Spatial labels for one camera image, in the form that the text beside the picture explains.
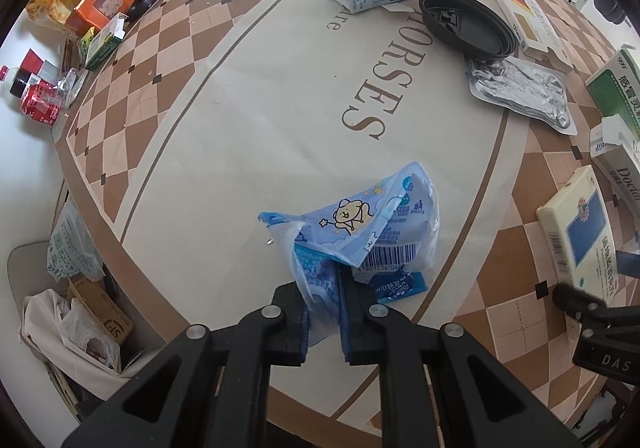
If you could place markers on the silver foil pouch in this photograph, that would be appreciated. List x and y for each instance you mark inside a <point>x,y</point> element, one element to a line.
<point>522,90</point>

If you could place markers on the grey chair seat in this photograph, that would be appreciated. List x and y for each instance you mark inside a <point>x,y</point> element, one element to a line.
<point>27,268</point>

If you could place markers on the crumpled clear plastic wrap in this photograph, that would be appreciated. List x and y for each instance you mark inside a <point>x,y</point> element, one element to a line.
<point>74,85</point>

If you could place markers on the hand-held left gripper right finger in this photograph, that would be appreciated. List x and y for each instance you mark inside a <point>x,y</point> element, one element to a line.
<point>345,315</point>

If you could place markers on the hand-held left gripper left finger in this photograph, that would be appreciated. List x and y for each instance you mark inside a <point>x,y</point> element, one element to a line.
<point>303,335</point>

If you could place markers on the cream box with blue label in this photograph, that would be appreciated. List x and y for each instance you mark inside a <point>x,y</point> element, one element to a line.
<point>580,233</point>

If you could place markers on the white grey medicine box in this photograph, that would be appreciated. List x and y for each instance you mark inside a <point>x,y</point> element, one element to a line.
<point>620,157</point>

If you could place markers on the dark bottle with red cap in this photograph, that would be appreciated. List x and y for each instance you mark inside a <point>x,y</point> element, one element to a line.
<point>17,80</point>

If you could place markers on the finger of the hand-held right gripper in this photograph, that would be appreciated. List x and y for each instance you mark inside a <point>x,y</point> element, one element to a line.
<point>580,303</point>
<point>629,262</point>

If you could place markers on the white bag with green print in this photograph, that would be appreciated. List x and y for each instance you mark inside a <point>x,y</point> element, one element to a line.
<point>72,240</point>

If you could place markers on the small green white box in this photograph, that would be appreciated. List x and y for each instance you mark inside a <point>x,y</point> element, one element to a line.
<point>102,42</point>

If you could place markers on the red white small box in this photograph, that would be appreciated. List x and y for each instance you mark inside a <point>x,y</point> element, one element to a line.
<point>40,63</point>

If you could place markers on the white box with striped flag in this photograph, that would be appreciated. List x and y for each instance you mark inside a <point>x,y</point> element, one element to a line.
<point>525,10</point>

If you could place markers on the green white medicine box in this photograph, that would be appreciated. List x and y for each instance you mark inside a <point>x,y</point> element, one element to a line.
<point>617,85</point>

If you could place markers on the blue cartoon plastic wrapper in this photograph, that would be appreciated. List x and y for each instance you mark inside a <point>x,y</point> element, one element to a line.
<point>350,228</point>

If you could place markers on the black round dish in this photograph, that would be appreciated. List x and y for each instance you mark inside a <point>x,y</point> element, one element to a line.
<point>142,2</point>

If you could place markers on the white tote bag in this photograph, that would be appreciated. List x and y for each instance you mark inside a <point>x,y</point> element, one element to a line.
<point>55,328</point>

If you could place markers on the checkered printed tablecloth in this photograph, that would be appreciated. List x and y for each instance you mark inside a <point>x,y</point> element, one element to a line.
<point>280,92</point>

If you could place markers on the cardboard box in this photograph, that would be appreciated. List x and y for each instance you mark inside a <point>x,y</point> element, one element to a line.
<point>102,308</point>

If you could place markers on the orange box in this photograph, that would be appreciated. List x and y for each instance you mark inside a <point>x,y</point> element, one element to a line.
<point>102,2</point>

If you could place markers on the black plastic container lid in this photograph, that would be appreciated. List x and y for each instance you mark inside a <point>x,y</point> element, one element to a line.
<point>467,25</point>

